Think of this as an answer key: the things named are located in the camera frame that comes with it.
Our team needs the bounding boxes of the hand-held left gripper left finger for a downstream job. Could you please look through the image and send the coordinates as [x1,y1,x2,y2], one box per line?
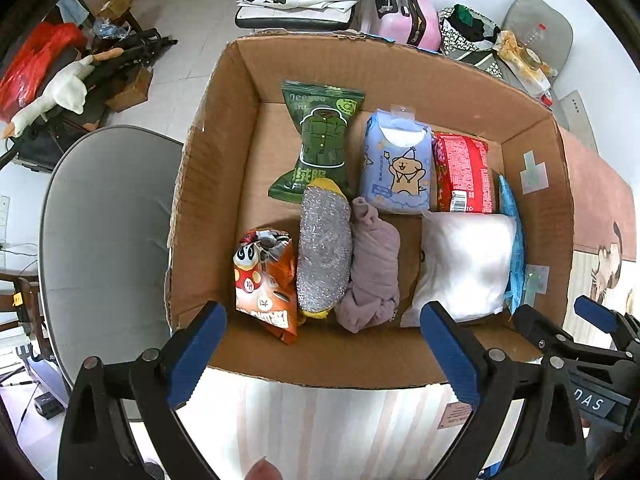
[57,301,228,480]

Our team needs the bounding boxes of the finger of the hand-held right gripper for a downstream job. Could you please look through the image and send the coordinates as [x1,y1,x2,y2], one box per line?
[574,296,640,346]
[512,304,621,361]

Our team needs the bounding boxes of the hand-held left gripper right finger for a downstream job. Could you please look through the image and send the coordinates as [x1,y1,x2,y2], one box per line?
[420,301,587,480]

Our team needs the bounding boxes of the white soft plastic bag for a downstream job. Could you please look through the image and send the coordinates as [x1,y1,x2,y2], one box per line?
[400,210,518,328]

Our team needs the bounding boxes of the orange snack packet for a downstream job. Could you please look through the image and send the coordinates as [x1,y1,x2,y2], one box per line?
[233,229,299,345]

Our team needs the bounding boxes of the purple knotted cloth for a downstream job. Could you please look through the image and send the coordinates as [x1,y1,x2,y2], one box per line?
[334,196,402,333]

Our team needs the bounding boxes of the blue packet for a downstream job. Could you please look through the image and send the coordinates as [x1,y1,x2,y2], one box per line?
[497,174,526,316]

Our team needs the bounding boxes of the silver and yellow scouring sponge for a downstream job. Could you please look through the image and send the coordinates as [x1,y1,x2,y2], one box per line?
[296,177,353,318]

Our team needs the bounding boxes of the red packet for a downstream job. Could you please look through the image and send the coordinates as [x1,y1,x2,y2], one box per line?
[431,131,496,215]

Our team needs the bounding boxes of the blue cartoon tissue pack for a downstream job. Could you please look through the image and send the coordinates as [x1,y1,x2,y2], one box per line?
[359,105,433,216]

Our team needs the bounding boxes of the green snack packet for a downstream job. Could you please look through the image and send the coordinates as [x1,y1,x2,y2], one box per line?
[267,80,366,206]

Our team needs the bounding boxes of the person's left hand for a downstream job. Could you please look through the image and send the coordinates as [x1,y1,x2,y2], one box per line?
[247,457,281,480]

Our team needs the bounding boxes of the small pink card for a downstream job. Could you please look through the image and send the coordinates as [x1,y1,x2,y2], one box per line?
[439,400,473,430]

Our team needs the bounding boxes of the pink cat mat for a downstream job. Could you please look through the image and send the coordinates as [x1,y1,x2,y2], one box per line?
[557,125,638,311]

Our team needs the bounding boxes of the striped tablecloth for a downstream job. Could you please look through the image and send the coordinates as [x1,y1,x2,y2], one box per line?
[127,247,633,480]

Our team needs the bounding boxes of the light grey chair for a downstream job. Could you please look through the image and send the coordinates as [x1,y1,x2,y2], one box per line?
[39,125,186,423]

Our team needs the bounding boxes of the wooden stool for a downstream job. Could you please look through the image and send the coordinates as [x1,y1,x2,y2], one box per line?
[0,267,41,333]

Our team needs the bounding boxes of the white panel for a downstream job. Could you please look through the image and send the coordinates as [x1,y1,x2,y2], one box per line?
[555,90,599,153]

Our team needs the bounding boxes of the white wrapped box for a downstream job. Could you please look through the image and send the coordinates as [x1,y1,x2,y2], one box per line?
[500,55,546,96]

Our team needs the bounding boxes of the black bag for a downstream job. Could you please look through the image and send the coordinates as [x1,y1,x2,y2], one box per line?
[0,105,108,173]

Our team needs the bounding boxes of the small brown cardboard box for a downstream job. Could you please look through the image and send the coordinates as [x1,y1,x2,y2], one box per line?
[104,67,153,112]

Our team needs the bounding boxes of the clear plastic bottle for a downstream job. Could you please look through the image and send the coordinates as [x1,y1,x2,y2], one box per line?
[520,22,548,53]

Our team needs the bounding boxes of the yellow plastic bag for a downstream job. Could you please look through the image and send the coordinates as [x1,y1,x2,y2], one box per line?
[492,30,523,63]

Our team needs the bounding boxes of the patterned tote bag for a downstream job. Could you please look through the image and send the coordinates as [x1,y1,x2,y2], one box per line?
[437,4,503,78]

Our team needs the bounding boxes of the white goose plush toy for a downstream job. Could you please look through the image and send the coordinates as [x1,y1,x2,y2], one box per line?
[2,47,123,138]

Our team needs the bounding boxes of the grey cushioned chair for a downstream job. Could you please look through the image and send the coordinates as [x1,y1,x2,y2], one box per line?
[495,0,575,106]

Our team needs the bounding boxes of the black clothes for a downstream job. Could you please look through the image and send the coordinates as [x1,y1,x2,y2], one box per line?
[447,5,501,43]

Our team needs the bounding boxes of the black tripod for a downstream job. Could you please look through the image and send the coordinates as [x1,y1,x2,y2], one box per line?
[87,29,178,68]

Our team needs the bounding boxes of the pink suitcase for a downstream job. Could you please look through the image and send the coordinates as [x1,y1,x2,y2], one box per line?
[372,0,443,52]

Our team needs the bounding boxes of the red plastic bag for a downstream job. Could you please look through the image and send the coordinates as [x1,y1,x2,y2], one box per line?
[0,22,88,121]

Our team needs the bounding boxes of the light blue cloth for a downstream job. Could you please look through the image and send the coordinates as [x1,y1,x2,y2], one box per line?
[57,0,86,23]

